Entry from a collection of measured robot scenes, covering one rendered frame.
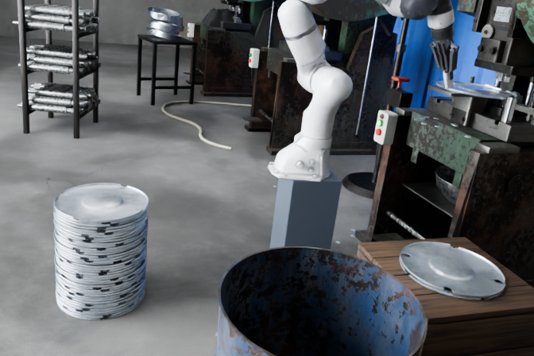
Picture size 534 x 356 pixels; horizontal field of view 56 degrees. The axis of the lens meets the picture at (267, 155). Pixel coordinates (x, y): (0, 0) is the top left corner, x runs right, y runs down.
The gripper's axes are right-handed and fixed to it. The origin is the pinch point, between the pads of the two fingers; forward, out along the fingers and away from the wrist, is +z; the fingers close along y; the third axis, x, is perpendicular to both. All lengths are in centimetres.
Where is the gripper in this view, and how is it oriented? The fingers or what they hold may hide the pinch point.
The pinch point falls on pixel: (448, 79)
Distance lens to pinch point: 197.8
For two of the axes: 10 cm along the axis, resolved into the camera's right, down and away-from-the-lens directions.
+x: 8.8, -4.2, 2.3
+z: 2.8, 8.4, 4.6
